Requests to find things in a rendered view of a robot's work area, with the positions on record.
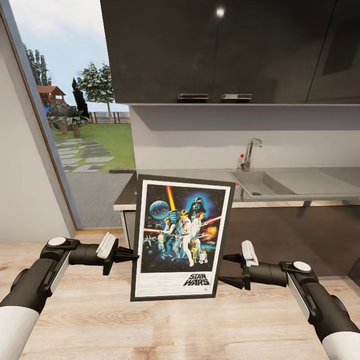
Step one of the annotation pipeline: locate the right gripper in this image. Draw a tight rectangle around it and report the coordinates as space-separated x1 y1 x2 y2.
218 253 272 291

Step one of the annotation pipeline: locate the poster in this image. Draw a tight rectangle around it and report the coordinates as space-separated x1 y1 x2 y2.
130 174 236 302

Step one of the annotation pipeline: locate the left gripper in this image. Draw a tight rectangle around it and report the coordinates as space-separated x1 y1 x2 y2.
83 238 140 276

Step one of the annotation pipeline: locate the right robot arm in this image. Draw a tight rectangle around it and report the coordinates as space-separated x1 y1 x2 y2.
218 240 360 360

